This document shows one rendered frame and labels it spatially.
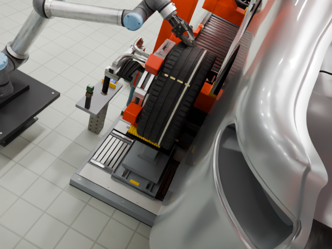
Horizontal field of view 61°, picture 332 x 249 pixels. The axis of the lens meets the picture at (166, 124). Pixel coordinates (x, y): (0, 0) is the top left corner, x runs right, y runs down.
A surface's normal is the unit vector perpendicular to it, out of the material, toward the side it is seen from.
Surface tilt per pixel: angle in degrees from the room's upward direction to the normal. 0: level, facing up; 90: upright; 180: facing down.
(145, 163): 0
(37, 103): 0
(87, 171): 0
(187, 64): 21
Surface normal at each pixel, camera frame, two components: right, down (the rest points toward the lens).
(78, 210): 0.30, -0.65
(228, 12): -0.34, 0.61
